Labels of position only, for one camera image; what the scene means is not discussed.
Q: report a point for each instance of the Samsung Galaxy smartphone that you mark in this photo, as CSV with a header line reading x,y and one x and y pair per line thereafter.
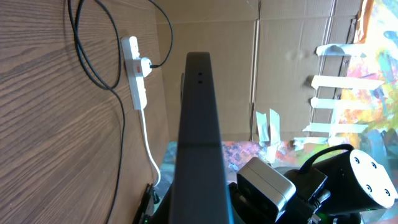
x,y
200,193

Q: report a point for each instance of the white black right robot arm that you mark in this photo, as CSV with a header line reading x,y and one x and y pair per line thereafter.
x,y
333,186

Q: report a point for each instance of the white charger plug adapter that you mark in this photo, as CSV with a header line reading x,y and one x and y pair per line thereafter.
x,y
142,67

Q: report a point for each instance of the white power strip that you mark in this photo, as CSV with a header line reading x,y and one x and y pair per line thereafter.
x,y
137,87

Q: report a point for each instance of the cardboard wall panel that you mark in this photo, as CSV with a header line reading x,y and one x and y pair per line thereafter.
x,y
263,56

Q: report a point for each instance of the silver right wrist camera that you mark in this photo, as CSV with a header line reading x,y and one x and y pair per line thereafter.
x,y
268,190

